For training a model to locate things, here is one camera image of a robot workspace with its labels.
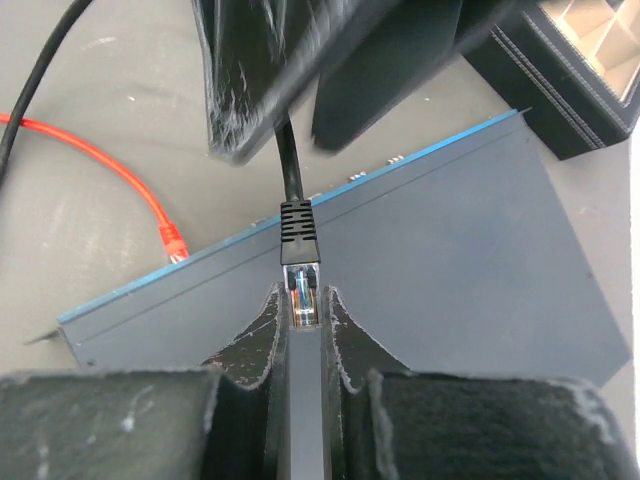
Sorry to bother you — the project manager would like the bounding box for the black compartment jewelry box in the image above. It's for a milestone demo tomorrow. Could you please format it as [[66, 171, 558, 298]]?
[[464, 0, 639, 160]]

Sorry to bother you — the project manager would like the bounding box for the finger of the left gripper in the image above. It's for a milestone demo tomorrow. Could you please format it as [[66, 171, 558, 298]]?
[[311, 1, 520, 153], [192, 1, 396, 165]]

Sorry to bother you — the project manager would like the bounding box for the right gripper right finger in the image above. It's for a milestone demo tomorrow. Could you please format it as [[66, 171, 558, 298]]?
[[321, 286, 639, 479]]

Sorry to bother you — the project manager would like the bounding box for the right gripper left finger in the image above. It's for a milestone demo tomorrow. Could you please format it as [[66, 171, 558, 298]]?
[[1, 284, 286, 479]]

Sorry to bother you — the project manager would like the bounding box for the red cable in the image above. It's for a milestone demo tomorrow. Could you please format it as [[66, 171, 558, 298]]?
[[0, 112, 191, 265]]

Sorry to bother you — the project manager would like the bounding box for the dark blue network switch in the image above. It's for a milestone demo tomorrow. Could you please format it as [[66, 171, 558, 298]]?
[[22, 107, 632, 480]]

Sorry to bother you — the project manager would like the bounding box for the black ethernet patch cable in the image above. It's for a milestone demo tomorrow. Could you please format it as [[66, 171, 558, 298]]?
[[0, 0, 322, 331]]

